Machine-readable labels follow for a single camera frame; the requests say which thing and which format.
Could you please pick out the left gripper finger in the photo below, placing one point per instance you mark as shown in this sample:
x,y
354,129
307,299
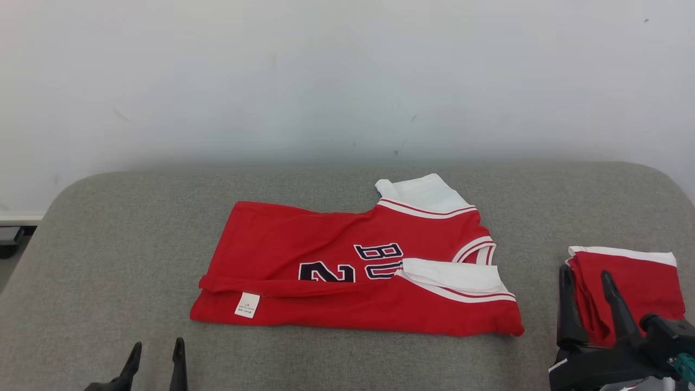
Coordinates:
x,y
130,369
179,369

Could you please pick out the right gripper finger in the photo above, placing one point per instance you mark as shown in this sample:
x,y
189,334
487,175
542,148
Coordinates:
x,y
569,309
621,315

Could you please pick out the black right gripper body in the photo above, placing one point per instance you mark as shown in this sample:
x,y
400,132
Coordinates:
x,y
592,366

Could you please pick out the red shorts with white trim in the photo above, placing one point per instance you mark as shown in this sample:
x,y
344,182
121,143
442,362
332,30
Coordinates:
x,y
646,282

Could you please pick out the red jersey with white sleeves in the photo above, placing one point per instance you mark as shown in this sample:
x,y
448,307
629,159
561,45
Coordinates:
x,y
326,304

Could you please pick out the grey low cart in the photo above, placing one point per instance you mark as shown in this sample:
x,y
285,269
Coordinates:
x,y
8,239

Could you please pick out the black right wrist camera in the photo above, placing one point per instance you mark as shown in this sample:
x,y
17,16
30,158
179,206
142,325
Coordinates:
x,y
670,336

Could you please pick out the wall baseboard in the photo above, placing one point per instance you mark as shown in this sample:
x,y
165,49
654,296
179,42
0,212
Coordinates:
x,y
19,217

